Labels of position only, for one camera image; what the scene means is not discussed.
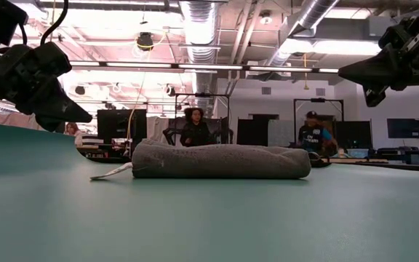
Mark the black round spotlight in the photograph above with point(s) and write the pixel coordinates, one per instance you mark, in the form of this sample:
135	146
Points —
170	91
80	90

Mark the silver ceiling duct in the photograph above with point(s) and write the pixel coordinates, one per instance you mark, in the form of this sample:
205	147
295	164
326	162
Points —
198	36
316	12

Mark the wooden work table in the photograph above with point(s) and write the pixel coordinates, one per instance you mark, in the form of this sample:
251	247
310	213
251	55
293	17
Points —
358	160

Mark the grey towel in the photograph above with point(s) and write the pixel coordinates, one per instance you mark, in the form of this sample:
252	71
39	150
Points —
213	162

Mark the black ceiling dome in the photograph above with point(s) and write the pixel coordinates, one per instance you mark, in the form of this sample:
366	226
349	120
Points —
145	41

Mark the green table mat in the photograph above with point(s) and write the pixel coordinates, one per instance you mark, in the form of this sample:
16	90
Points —
231	218

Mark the black monitor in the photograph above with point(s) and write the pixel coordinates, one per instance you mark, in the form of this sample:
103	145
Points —
118	125
355	134
404	128

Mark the blue plastic bin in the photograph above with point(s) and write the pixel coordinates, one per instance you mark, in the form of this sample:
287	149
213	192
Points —
358	153

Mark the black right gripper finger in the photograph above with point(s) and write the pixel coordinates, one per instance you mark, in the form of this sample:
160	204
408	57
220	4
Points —
373	71

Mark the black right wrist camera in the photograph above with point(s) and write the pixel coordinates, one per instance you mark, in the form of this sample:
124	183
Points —
374	97

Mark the grey partition panel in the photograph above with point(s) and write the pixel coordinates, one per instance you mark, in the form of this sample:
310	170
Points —
281	132

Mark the black partition panel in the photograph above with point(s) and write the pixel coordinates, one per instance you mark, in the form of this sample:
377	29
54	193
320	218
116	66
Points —
251	132

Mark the person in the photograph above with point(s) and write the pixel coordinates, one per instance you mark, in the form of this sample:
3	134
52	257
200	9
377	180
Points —
195	132
313	136
75	132

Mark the ceiling light strip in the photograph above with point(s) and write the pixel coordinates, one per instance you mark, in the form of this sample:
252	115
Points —
140	64

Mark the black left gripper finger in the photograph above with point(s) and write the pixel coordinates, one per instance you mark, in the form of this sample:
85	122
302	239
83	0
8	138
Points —
56	105

